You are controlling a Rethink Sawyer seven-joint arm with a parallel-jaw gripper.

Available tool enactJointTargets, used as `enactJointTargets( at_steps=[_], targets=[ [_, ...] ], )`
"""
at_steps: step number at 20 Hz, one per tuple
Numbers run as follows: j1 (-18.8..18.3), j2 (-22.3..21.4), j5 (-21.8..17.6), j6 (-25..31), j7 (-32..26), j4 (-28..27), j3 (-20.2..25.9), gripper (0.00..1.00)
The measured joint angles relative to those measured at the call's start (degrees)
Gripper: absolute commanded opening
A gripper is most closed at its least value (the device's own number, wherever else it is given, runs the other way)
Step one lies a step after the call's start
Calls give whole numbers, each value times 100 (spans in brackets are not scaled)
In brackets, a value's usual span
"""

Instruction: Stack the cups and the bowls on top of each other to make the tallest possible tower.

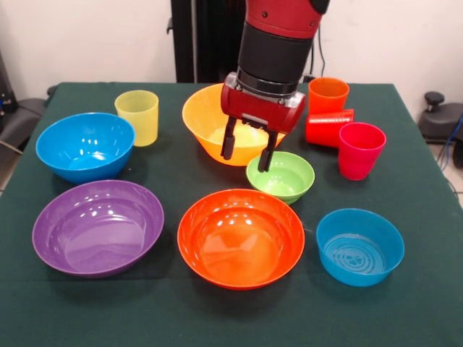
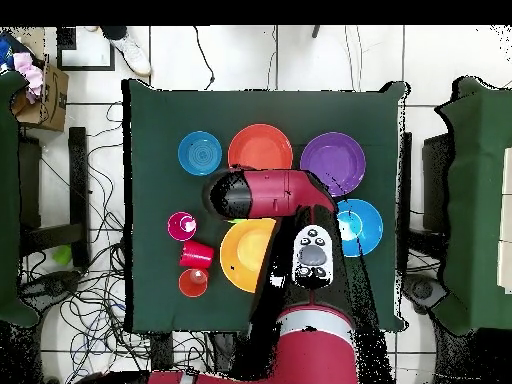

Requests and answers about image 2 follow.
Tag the dark green tablecloth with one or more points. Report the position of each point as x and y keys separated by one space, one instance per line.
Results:
x=288 y=112

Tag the purple bowl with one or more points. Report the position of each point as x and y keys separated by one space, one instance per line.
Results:
x=340 y=160

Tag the red cup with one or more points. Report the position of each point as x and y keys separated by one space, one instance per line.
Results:
x=196 y=255

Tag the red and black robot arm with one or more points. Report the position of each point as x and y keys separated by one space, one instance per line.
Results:
x=272 y=192

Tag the black square frame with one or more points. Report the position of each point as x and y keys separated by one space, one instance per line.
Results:
x=86 y=68

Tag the deep blue bowl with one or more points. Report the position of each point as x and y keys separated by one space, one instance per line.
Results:
x=368 y=228

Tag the white box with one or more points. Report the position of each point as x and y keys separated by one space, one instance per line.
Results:
x=506 y=260

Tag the cardboard box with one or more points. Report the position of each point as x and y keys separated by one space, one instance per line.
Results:
x=52 y=108

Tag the black bench frame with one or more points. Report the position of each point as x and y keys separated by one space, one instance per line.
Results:
x=78 y=180

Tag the black stand leg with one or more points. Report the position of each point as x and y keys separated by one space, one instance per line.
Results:
x=315 y=31

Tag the orange cup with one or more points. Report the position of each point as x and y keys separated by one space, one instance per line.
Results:
x=188 y=286

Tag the person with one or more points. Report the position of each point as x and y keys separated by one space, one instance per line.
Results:
x=132 y=56

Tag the grey floor equipment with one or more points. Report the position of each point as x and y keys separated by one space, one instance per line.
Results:
x=424 y=290

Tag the lime green cup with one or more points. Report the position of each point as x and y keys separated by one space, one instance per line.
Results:
x=63 y=255

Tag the black cabinet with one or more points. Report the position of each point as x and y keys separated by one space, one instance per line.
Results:
x=436 y=180

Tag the light orange bowl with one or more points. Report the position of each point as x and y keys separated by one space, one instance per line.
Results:
x=244 y=256

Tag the pink cloth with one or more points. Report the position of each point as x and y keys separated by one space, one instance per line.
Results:
x=30 y=72

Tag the small blue ringed bowl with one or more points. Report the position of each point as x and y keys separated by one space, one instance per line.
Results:
x=200 y=153

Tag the pink cup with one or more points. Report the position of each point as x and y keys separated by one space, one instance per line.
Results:
x=176 y=228

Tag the green cloth covered table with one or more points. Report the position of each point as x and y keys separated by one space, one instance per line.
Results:
x=476 y=200
x=8 y=200

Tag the wide orange-red bowl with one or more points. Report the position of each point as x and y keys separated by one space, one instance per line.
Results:
x=260 y=146

